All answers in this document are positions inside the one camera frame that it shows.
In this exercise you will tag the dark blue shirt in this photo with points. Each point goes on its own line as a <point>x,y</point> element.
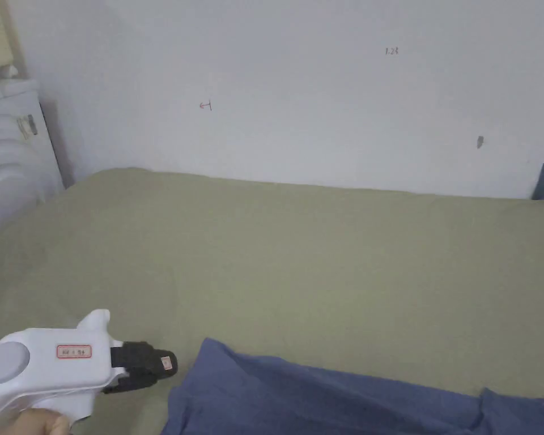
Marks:
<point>326,398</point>

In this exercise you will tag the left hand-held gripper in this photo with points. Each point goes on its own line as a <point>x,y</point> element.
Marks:
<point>45,371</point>

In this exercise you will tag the person's left hand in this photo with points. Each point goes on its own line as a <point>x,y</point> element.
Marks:
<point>22,422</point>

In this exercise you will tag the bed with pale green sheet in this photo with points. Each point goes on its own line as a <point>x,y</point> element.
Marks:
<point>272,253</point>

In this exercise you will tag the white washing machine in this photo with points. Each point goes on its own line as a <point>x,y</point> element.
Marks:
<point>9,172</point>

